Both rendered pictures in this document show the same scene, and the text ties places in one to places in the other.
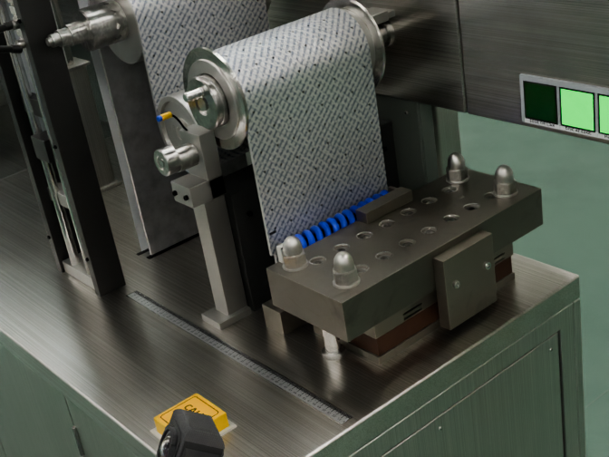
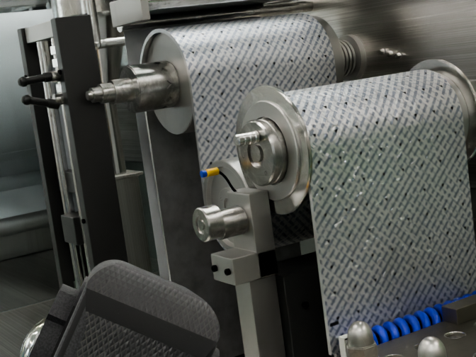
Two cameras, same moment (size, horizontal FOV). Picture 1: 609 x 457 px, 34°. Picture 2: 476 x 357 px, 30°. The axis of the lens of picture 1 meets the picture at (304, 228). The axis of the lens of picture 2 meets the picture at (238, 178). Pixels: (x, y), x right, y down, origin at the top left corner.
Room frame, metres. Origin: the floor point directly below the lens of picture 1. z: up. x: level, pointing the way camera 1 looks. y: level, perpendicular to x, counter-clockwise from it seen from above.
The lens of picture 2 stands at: (0.31, 0.05, 1.36)
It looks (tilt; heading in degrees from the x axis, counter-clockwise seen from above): 8 degrees down; 5
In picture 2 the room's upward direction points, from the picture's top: 8 degrees counter-clockwise
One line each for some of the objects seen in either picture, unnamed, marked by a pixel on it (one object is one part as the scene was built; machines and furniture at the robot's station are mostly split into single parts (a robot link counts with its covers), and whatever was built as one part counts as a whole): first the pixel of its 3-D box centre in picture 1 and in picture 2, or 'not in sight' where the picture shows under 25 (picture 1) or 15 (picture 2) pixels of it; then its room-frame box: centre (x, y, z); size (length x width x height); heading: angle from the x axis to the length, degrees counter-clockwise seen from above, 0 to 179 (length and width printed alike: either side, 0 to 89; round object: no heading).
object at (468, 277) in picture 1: (467, 280); not in sight; (1.20, -0.21, 0.96); 0.10 x 0.03 x 0.11; 125
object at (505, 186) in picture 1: (504, 179); not in sight; (1.32, -0.30, 1.05); 0.04 x 0.04 x 0.04
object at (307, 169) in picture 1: (323, 168); (400, 250); (1.34, -0.04, 1.11); 0.23 x 0.01 x 0.18; 125
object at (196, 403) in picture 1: (191, 422); not in sight; (1.05, 0.19, 0.91); 0.07 x 0.07 x 0.02; 35
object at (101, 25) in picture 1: (100, 25); (149, 86); (1.51, 0.25, 1.33); 0.06 x 0.06 x 0.06; 35
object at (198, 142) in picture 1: (207, 229); (250, 321); (1.32, 0.14, 1.05); 0.06 x 0.05 x 0.31; 125
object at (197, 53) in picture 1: (215, 99); (272, 150); (1.32, 0.09, 1.25); 0.15 x 0.01 x 0.15; 35
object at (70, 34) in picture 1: (65, 36); (108, 93); (1.47, 0.30, 1.33); 0.06 x 0.03 x 0.03; 125
